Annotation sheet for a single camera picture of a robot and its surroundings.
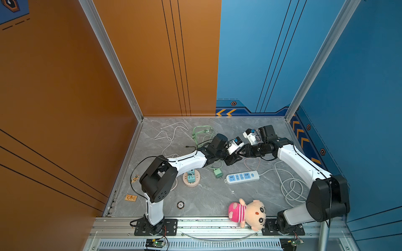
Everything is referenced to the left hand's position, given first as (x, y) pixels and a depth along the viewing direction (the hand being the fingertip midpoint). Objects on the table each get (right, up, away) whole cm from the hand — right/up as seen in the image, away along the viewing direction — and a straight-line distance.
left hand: (239, 152), depth 85 cm
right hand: (0, 0, -1) cm, 1 cm away
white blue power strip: (+2, -14, +2) cm, 15 cm away
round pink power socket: (-30, -15, +2) cm, 34 cm away
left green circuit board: (-42, -40, -14) cm, 59 cm away
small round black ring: (-32, -27, -4) cm, 42 cm away
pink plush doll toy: (+3, -26, -14) cm, 30 cm away
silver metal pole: (+34, -36, -15) cm, 52 cm away
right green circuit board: (+20, -40, -14) cm, 47 cm away
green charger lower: (-11, -13, +4) cm, 18 cm away
